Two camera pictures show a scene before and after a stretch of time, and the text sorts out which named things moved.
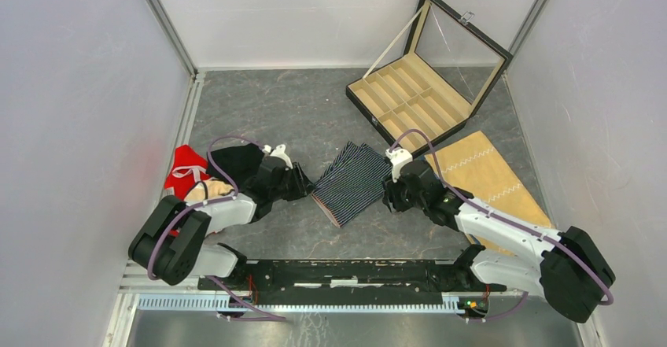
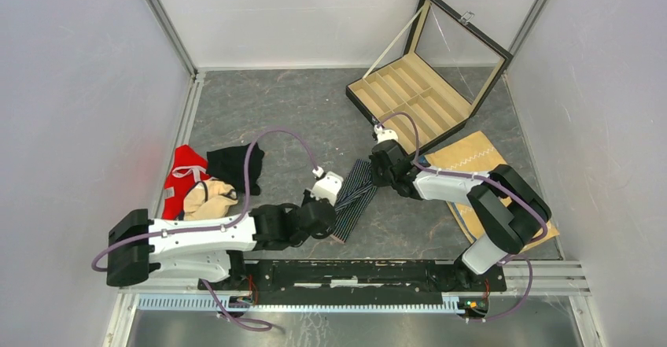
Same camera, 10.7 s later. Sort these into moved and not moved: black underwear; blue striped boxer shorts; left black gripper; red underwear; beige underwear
Moved: blue striped boxer shorts; left black gripper
Not moved: black underwear; red underwear; beige underwear
